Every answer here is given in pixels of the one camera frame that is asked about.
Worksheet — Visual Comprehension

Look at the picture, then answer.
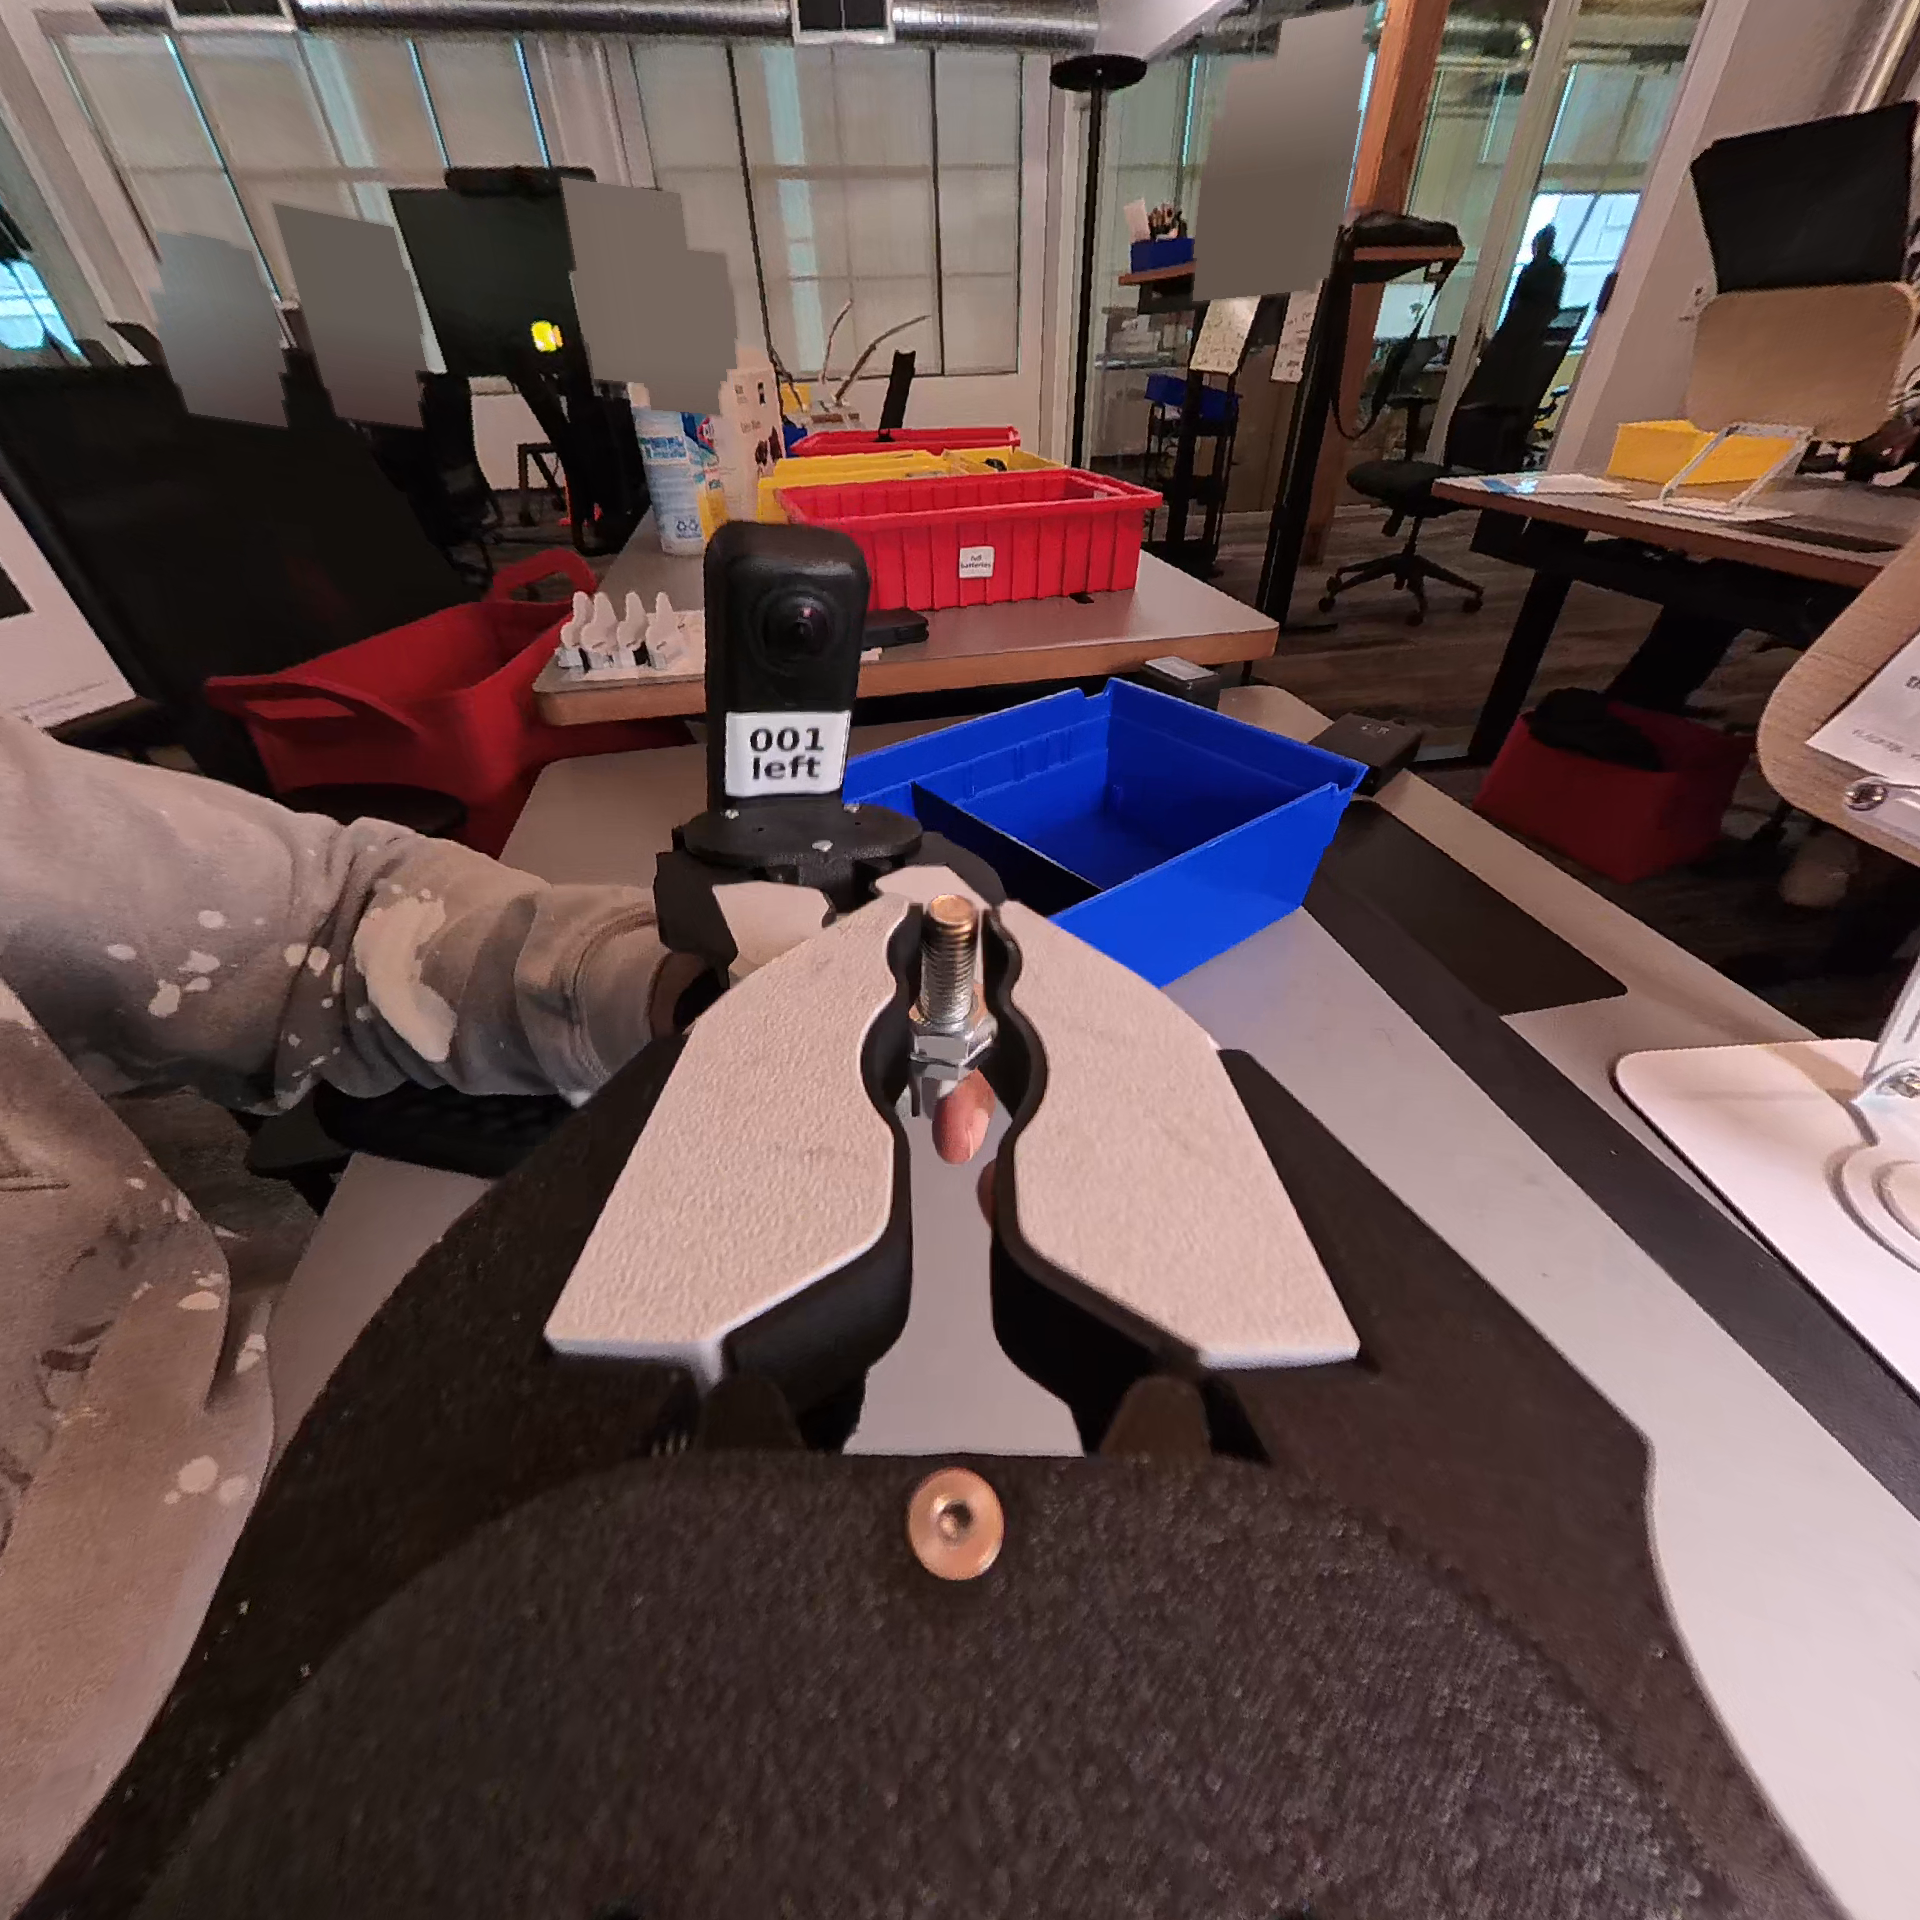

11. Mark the silver hex bolt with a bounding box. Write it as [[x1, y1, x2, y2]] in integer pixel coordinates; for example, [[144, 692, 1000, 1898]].
[[910, 892, 992, 1038]]

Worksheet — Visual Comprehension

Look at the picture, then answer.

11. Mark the red plastic tub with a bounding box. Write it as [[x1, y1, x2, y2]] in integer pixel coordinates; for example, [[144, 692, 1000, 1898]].
[[207, 547, 618, 857]]

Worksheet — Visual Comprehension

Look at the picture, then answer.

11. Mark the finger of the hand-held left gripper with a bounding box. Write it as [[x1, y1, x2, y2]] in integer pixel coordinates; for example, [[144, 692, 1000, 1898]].
[[715, 878, 841, 977]]

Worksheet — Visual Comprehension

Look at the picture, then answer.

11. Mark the blue plastic bin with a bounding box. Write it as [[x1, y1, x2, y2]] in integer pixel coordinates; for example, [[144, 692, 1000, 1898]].
[[841, 679, 1369, 985]]

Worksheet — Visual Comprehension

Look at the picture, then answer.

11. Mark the red bag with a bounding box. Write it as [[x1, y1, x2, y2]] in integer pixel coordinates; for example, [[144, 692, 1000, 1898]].
[[1472, 697, 1750, 887]]

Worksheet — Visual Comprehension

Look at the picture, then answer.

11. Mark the white plastic bottle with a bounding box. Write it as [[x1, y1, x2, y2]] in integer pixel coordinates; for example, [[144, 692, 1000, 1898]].
[[632, 406, 723, 559]]

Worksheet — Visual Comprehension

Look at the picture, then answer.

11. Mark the instruction sheet stand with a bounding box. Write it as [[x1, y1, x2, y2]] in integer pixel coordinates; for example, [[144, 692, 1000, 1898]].
[[1616, 541, 1920, 1308]]

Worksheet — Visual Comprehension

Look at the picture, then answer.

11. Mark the row of small white parts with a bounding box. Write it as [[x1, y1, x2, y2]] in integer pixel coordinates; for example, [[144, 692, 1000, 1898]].
[[555, 590, 706, 676]]

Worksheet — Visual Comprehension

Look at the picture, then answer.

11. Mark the person's left forearm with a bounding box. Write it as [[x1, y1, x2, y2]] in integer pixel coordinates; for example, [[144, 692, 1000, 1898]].
[[0, 721, 706, 1113]]

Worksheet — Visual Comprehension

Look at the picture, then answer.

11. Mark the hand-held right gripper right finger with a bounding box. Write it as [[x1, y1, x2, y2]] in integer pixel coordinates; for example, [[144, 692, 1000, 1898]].
[[992, 901, 1364, 1382]]

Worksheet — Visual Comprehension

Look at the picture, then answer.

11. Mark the silver hex nut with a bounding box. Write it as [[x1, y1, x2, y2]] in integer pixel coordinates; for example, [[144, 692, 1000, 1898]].
[[902, 1014, 1004, 1113]]

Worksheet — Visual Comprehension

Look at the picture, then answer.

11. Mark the framed marker sign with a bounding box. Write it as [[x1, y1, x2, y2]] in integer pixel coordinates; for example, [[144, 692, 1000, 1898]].
[[0, 497, 137, 731]]

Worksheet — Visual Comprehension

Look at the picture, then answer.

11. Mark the red plastic bin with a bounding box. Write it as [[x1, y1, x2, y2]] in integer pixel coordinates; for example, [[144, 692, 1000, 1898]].
[[782, 467, 1167, 614]]

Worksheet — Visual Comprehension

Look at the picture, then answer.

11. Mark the black computer monitor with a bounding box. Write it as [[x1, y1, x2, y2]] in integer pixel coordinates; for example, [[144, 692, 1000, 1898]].
[[1689, 105, 1920, 293]]

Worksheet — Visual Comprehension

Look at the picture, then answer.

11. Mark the wooden desk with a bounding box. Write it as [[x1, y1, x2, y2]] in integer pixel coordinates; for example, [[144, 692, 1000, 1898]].
[[536, 513, 1282, 730], [1432, 467, 1920, 769]]

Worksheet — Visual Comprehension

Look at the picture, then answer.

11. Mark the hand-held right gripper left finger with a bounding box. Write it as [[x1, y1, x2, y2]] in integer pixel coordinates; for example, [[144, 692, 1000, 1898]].
[[545, 898, 922, 1402]]

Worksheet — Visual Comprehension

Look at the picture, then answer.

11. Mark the black office chair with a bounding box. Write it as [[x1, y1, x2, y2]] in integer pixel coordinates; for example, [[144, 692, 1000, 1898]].
[[1321, 301, 1593, 623]]

